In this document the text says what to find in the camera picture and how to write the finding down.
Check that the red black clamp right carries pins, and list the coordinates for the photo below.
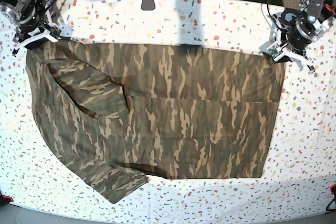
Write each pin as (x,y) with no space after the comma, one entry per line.
(331,205)

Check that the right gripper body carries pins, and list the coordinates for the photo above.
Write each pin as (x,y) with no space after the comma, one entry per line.
(40,29)

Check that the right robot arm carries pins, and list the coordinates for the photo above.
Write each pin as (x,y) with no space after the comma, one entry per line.
(20,12)

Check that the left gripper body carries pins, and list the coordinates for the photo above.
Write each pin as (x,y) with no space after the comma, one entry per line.
(279,47)

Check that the camouflage T-shirt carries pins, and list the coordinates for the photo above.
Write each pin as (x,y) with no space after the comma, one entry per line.
(116,113)

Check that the red black clamp left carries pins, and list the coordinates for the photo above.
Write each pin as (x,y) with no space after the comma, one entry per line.
(5,200)

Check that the red black clamp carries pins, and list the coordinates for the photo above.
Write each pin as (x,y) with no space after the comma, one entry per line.
(5,200)
(331,205)

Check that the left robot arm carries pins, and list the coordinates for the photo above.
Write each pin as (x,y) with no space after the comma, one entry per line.
(296,29)

